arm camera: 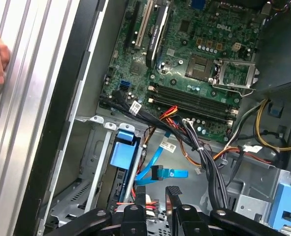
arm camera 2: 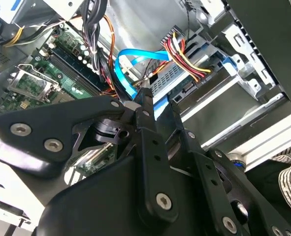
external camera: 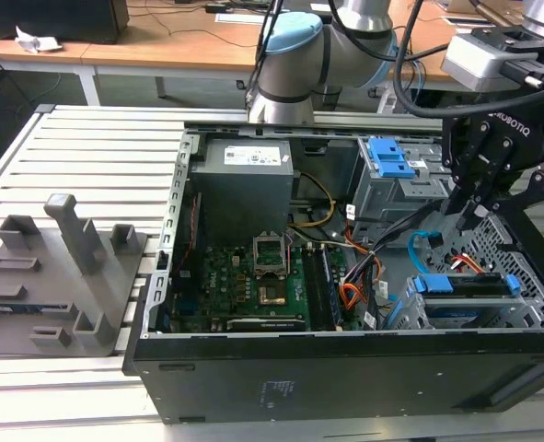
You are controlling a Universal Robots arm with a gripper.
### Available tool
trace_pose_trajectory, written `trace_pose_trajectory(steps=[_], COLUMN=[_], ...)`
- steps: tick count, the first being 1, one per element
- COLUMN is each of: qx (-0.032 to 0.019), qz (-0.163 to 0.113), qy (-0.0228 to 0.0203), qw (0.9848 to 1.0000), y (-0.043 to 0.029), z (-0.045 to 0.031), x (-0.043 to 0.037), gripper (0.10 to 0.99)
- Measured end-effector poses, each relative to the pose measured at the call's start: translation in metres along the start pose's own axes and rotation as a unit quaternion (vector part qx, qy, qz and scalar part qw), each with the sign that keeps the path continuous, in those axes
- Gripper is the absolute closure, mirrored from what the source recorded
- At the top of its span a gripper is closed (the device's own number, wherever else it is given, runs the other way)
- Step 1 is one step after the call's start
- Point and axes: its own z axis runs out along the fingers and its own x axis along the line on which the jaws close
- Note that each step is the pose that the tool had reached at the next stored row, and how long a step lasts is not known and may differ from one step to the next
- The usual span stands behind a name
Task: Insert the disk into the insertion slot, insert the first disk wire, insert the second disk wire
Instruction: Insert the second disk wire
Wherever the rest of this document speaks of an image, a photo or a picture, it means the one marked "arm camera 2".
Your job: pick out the hard disk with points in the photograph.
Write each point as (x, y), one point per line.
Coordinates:
(170, 78)

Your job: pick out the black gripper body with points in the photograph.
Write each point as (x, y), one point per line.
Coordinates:
(98, 209)

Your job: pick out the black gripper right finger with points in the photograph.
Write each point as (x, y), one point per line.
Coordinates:
(209, 172)

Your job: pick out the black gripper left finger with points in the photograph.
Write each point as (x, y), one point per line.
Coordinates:
(37, 137)

